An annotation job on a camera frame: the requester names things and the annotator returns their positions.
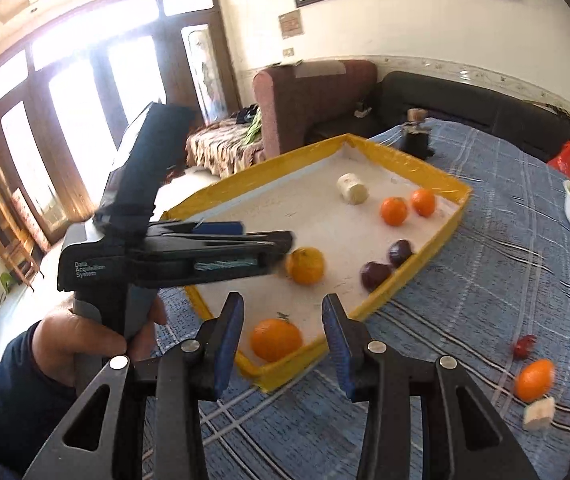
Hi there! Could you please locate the small dark object on table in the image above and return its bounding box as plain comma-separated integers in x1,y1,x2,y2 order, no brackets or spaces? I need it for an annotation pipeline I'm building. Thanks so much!
400,108,434,160

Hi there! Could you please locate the white fruit chunk on table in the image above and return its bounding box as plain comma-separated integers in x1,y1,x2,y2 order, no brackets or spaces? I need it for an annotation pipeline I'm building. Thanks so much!
522,396,556,431

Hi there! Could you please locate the yellow-rimmed white tray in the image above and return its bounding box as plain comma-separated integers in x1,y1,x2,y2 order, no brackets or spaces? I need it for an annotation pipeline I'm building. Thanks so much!
162,134,471,392

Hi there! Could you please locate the wooden glass door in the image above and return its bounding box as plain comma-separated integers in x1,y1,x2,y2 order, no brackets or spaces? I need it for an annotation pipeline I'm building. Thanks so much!
0,0,239,243

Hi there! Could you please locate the small red fruit on table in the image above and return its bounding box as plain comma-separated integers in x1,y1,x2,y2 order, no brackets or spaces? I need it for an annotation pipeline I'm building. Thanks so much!
512,334,536,361

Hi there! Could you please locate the dark plum right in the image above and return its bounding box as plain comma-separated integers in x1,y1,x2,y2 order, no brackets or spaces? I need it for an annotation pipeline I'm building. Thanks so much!
388,238,414,269

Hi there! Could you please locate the white cylindrical fruit piece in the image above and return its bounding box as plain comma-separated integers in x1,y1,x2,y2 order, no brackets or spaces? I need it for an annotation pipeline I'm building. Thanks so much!
337,174,368,205

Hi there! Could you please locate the patterned couch cover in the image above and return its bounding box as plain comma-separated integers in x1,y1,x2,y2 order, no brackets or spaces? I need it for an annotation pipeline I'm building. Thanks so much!
186,118,266,179

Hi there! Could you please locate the black leather sofa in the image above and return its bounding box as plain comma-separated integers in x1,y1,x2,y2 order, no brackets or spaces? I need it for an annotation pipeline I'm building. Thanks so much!
306,70,570,172

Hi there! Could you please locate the maroon armchair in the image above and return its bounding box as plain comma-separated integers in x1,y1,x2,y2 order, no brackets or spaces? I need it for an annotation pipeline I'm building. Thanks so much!
252,60,378,158

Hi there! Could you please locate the person's left hand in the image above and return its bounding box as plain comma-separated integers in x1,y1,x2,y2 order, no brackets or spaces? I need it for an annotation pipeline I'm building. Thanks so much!
32,297,168,387

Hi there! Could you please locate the small wall plaque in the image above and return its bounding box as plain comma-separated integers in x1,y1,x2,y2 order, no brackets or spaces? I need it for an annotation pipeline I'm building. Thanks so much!
278,9,304,39

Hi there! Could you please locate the dark blue sleeve forearm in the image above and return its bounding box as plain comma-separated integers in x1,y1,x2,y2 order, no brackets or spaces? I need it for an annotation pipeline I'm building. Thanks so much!
0,326,76,479

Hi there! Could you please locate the blue plaid tablecloth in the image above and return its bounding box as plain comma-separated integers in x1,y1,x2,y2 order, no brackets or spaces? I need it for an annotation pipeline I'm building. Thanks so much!
142,118,570,480

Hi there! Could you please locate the orange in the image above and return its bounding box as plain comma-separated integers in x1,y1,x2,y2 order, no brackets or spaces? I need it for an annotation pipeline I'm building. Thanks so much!
411,188,437,218
250,316,303,363
514,359,556,403
379,197,408,226
285,247,325,286

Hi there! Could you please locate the dark plum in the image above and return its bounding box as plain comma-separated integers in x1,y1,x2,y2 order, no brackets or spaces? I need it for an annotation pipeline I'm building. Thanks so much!
388,238,414,269
360,261,393,292

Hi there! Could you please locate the orange on table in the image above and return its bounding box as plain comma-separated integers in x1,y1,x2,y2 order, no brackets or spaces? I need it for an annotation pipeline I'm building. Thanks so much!
514,359,556,403

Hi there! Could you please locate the dark plum left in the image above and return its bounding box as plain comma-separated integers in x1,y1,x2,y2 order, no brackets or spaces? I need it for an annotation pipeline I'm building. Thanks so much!
360,261,393,292

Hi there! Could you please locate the orange in tray front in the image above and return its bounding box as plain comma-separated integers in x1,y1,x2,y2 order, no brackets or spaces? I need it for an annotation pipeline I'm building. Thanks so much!
250,316,303,363

